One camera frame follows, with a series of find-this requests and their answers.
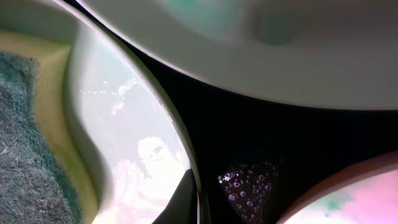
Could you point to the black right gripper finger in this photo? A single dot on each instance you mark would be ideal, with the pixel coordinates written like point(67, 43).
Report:
point(182, 207)

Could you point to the mint green plate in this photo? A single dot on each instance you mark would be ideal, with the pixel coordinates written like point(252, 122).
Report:
point(121, 121)
point(322, 54)

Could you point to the yellow green scrubbing sponge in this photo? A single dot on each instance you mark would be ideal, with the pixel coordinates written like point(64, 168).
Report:
point(43, 178)

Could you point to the round black tray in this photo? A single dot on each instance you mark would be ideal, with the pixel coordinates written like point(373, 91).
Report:
point(257, 157)

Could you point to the white plate with green stain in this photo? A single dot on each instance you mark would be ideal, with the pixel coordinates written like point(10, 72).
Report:
point(364, 193)

